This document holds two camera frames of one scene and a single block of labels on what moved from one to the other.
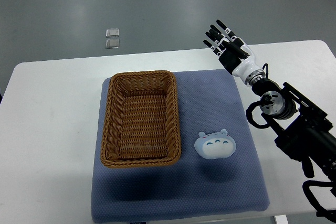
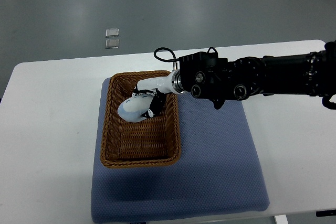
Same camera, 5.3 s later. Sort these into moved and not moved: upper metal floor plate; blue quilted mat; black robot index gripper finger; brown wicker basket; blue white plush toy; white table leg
Moved: blue white plush toy; black robot index gripper finger
Not moved: blue quilted mat; upper metal floor plate; white table leg; brown wicker basket
